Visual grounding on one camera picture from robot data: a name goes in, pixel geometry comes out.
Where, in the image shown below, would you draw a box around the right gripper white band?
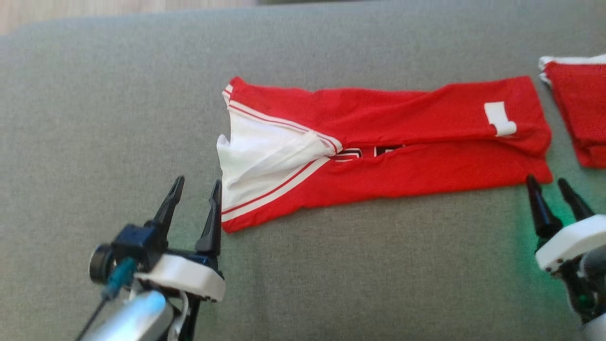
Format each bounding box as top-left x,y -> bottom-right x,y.
526,175 -> 606,273

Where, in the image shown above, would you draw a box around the red shorts with white waistband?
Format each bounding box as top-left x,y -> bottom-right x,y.
538,54 -> 606,169

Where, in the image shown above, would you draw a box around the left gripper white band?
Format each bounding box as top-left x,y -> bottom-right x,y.
135,176 -> 226,302

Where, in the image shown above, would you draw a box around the red jersey with white trim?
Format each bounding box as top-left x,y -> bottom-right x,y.
216,76 -> 553,233

